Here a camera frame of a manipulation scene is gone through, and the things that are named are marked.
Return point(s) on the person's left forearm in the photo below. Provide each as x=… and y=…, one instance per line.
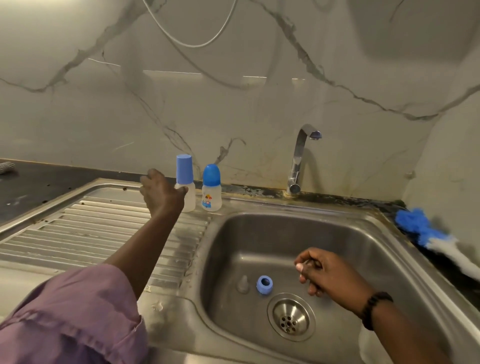
x=142, y=251

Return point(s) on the stainless steel sink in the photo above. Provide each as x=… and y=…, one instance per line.
x=97, y=225

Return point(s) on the items on dark counter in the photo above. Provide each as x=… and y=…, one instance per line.
x=6, y=166

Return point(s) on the chrome sink faucet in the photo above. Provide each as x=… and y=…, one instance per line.
x=298, y=161

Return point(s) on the person's left hand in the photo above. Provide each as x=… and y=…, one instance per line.
x=163, y=196

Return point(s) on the clear silicone nipple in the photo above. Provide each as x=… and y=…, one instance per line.
x=242, y=284

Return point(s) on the metal sink drain strainer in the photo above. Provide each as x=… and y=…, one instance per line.
x=291, y=316

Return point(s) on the cartoon print baby bottle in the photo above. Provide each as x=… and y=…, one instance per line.
x=211, y=191

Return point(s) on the blue and white bottle brush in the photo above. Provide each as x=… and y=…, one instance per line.
x=416, y=223

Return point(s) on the person's right forearm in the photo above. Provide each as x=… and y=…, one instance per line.
x=405, y=337

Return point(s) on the pink shirt sleeve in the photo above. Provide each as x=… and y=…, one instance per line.
x=75, y=319

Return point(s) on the person's right hand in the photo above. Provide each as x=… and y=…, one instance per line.
x=334, y=279

